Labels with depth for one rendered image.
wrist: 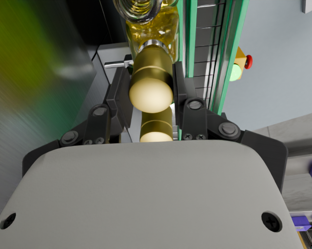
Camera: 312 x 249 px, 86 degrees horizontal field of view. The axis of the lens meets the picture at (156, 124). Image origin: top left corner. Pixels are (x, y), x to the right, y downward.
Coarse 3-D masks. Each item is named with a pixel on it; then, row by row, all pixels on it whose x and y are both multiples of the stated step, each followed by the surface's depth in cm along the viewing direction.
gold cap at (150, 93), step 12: (156, 48) 14; (144, 60) 13; (156, 60) 13; (168, 60) 14; (144, 72) 12; (156, 72) 12; (168, 72) 12; (132, 84) 12; (144, 84) 11; (156, 84) 11; (168, 84) 12; (132, 96) 12; (144, 96) 12; (156, 96) 12; (168, 96) 12; (144, 108) 13; (156, 108) 13
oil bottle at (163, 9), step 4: (164, 0) 14; (168, 0) 14; (172, 0) 14; (176, 0) 15; (164, 4) 14; (168, 4) 14; (172, 4) 15; (176, 4) 15; (160, 8) 14; (164, 8) 14; (168, 8) 15; (172, 8) 15; (160, 12) 15
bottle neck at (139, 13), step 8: (120, 0) 10; (128, 0) 11; (136, 0) 12; (144, 0) 12; (152, 0) 11; (160, 0) 10; (120, 8) 10; (128, 8) 10; (136, 8) 11; (144, 8) 11; (152, 8) 10; (128, 16) 10; (136, 16) 10; (144, 16) 10; (152, 16) 10
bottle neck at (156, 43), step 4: (148, 40) 16; (152, 40) 16; (156, 40) 16; (144, 44) 16; (148, 44) 15; (152, 44) 15; (156, 44) 15; (160, 44) 15; (164, 44) 16; (140, 48) 16; (144, 48) 15; (160, 48) 15; (164, 48) 16
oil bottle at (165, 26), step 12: (168, 12) 16; (132, 24) 16; (144, 24) 16; (156, 24) 16; (168, 24) 16; (132, 36) 16; (144, 36) 16; (156, 36) 16; (168, 36) 16; (132, 48) 17; (168, 48) 17
